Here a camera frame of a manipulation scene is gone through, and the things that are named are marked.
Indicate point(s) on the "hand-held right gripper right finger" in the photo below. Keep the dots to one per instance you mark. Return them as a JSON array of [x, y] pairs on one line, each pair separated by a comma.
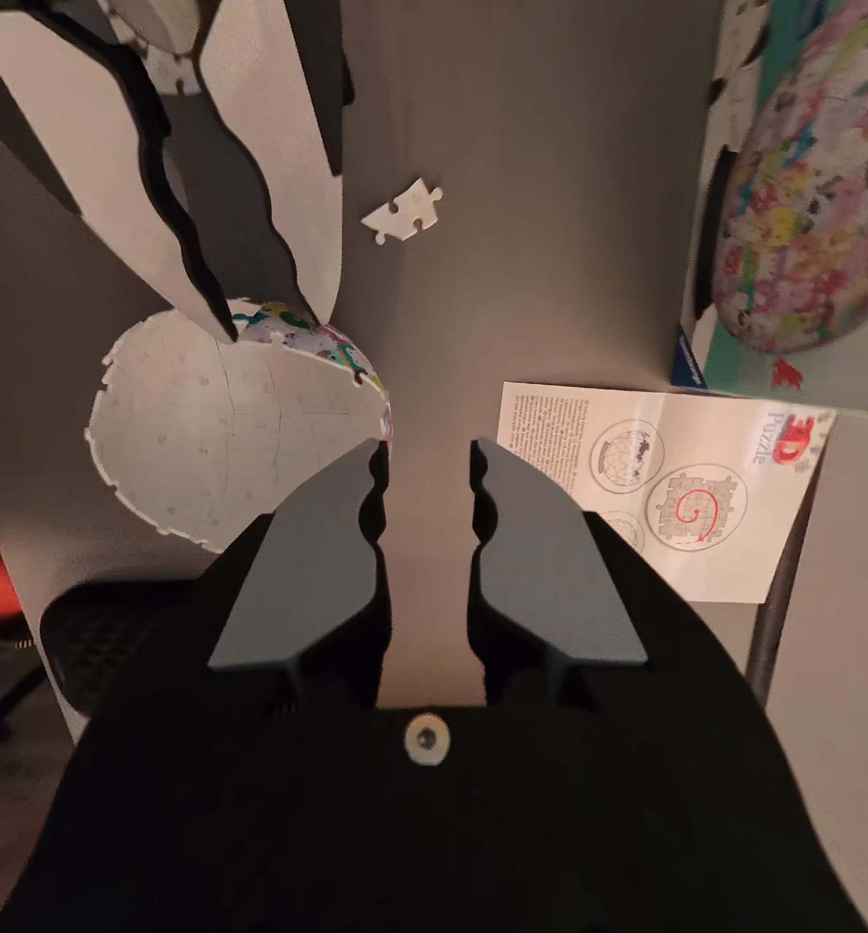
[[550, 583]]

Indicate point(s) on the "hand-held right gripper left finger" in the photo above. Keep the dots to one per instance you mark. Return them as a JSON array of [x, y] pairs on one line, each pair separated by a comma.
[[310, 583]]

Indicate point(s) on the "half-built puzzle ball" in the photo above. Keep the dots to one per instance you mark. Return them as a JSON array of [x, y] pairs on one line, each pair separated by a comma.
[[186, 437]]

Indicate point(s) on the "folded instruction sheet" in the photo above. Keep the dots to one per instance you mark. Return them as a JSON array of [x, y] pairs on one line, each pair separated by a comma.
[[761, 525]]

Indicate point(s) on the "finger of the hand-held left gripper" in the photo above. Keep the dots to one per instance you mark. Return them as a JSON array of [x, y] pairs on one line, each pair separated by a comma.
[[77, 109], [281, 109]]

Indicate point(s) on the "puzzle ball box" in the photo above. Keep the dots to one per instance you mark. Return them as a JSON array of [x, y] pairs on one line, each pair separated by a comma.
[[805, 219]]

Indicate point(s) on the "joined white puzzle pieces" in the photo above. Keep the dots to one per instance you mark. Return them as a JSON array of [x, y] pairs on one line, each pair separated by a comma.
[[404, 211]]

